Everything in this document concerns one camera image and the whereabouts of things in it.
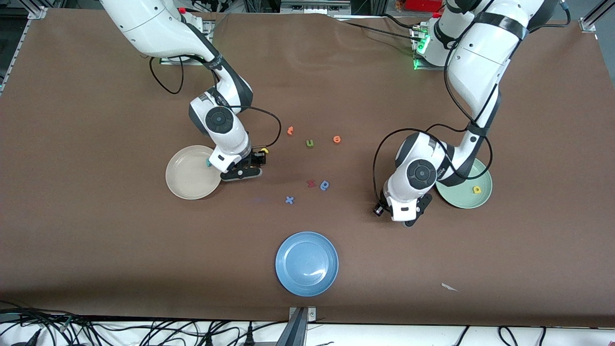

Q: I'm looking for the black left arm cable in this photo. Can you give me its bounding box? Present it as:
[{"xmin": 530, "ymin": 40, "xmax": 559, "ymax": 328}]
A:
[{"xmin": 372, "ymin": 0, "xmax": 572, "ymax": 212}]

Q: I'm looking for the black base cable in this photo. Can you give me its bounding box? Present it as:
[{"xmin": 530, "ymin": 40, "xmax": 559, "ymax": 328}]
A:
[
  {"xmin": 334, "ymin": 18, "xmax": 426, "ymax": 41},
  {"xmin": 382, "ymin": 13, "xmax": 421, "ymax": 29}
]

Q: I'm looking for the aluminium frame profile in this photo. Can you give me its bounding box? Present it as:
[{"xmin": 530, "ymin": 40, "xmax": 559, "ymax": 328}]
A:
[{"xmin": 281, "ymin": 0, "xmax": 351, "ymax": 15}]

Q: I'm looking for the blue round plate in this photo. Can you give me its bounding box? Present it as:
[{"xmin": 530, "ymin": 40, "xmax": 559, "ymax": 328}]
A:
[{"xmin": 275, "ymin": 232, "xmax": 339, "ymax": 297}]

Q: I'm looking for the grey camera mount bar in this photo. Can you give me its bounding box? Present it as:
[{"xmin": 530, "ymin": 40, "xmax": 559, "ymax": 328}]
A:
[{"xmin": 276, "ymin": 308, "xmax": 308, "ymax": 346}]

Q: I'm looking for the black floor cable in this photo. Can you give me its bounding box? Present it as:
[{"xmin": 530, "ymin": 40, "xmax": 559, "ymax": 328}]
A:
[
  {"xmin": 497, "ymin": 326, "xmax": 546, "ymax": 346},
  {"xmin": 0, "ymin": 300, "xmax": 159, "ymax": 346}
]

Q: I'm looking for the beige round plate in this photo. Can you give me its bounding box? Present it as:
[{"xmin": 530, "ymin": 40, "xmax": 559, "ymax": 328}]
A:
[{"xmin": 165, "ymin": 145, "xmax": 224, "ymax": 200}]

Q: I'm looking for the red box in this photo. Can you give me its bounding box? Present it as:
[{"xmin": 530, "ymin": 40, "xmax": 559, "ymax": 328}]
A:
[{"xmin": 406, "ymin": 0, "xmax": 443, "ymax": 12}]

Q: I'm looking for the green round plate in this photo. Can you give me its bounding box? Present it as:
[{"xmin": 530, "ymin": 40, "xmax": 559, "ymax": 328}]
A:
[{"xmin": 435, "ymin": 159, "xmax": 493, "ymax": 209}]

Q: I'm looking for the brown table cover sheet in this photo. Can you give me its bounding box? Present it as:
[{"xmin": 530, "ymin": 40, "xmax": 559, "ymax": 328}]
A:
[{"xmin": 0, "ymin": 7, "xmax": 615, "ymax": 328}]

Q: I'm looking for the aluminium table edge rail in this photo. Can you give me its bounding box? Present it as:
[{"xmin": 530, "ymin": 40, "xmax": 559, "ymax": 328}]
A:
[{"xmin": 0, "ymin": 17, "xmax": 28, "ymax": 92}]

